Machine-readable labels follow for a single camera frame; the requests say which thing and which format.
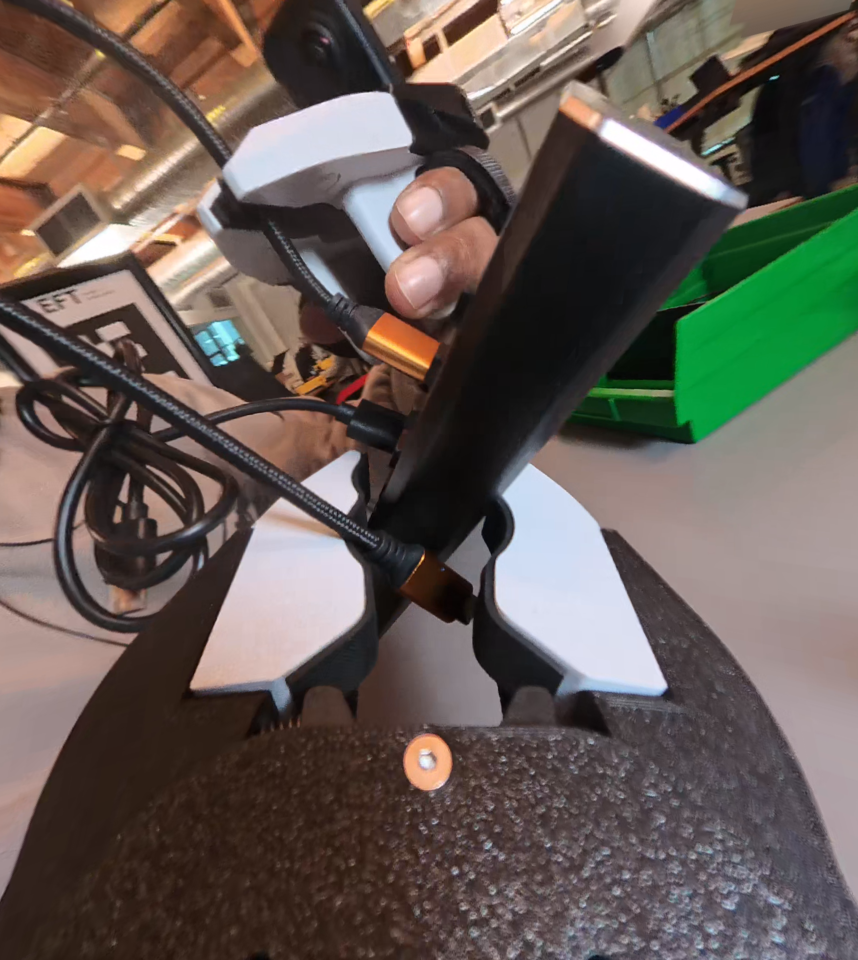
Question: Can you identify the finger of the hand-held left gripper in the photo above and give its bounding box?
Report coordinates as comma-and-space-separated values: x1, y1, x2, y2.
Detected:
220, 91, 421, 273
196, 184, 328, 295

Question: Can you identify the thin black coiled cable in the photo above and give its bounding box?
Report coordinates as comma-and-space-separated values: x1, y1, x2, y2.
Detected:
15, 373, 409, 635

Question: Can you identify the black white marker card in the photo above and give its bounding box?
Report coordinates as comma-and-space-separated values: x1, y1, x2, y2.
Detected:
0, 253, 214, 387

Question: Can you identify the black tower usb hub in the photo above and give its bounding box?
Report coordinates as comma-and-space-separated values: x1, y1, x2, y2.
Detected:
369, 81, 749, 541

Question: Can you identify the clear plastic compartment bin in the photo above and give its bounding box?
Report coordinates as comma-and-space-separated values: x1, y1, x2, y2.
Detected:
408, 0, 625, 102

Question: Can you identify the black braided cable orange plug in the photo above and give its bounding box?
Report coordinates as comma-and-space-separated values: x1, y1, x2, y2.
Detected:
1, 0, 446, 385
0, 261, 476, 626

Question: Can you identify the person's left hand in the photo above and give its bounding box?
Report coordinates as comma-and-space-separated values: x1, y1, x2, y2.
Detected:
386, 168, 503, 321

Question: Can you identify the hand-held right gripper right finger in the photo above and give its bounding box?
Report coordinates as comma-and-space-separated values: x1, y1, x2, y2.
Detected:
472, 465, 671, 717

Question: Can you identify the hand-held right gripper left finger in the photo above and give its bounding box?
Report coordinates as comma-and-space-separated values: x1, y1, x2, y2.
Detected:
189, 450, 381, 725

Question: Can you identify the green plastic bin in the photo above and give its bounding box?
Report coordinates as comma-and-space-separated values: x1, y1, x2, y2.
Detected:
564, 166, 858, 445

